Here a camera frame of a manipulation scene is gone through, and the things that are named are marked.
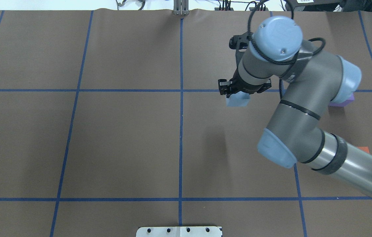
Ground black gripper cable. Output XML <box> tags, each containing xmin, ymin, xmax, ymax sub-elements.
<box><xmin>247</xmin><ymin>0</ymin><xmax>326</xmax><ymax>99</ymax></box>

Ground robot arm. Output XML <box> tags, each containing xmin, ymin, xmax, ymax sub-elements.
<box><xmin>218</xmin><ymin>15</ymin><xmax>372</xmax><ymax>198</ymax></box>

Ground aluminium frame post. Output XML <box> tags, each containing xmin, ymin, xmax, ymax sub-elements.
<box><xmin>173</xmin><ymin>0</ymin><xmax>190</xmax><ymax>15</ymax></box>

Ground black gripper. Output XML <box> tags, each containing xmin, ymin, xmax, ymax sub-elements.
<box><xmin>218</xmin><ymin>69</ymin><xmax>272</xmax><ymax>96</ymax></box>

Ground purple foam block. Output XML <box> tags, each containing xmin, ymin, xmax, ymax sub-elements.
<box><xmin>328</xmin><ymin>93</ymin><xmax>355</xmax><ymax>107</ymax></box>

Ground orange foam block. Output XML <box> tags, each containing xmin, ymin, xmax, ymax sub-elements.
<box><xmin>358</xmin><ymin>146</ymin><xmax>370</xmax><ymax>154</ymax></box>

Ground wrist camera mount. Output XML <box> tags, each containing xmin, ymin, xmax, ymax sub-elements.
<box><xmin>229</xmin><ymin>32</ymin><xmax>250</xmax><ymax>66</ymax></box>

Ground light blue foam block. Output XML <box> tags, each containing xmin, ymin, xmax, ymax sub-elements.
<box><xmin>226</xmin><ymin>92</ymin><xmax>250</xmax><ymax>107</ymax></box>

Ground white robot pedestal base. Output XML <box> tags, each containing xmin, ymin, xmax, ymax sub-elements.
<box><xmin>135</xmin><ymin>225</ymin><xmax>223</xmax><ymax>237</ymax></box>

